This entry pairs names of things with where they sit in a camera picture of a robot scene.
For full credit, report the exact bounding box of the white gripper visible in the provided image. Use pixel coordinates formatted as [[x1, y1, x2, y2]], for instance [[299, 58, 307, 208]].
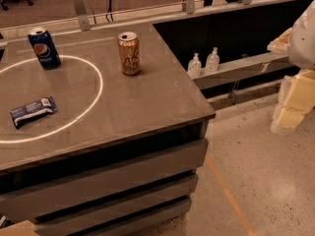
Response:
[[267, 0, 315, 135]]

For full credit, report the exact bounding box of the blue pepsi can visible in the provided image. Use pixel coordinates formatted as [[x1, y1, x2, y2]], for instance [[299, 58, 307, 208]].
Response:
[[28, 27, 61, 70]]

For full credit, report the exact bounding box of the gold lacroix can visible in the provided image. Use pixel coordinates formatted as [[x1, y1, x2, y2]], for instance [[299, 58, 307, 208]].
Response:
[[117, 31, 141, 76]]

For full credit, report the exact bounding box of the blue rxbar wrapper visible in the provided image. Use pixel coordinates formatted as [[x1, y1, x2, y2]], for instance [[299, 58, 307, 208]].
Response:
[[10, 96, 58, 129]]

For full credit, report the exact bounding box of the right clear sanitizer bottle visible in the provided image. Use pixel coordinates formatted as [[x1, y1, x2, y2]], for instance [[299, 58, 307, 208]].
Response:
[[206, 47, 220, 72]]

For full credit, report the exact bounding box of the clear sanitizer bottle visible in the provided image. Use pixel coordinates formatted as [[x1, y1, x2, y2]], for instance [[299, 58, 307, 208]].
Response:
[[187, 53, 201, 78], [206, 47, 220, 72]]

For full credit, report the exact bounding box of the grey metal shelf ledge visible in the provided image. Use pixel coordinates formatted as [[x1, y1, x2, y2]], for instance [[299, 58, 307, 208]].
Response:
[[194, 52, 292, 89]]

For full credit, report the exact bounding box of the left clear sanitizer bottle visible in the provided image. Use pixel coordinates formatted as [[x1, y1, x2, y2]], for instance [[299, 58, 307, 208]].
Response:
[[187, 53, 201, 78]]

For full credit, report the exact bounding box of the grey drawer cabinet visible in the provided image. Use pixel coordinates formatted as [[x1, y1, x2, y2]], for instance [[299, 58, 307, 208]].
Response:
[[0, 119, 210, 236]]

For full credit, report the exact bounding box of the metal railing with posts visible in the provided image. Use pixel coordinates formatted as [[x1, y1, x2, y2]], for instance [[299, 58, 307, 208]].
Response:
[[0, 0, 295, 38]]

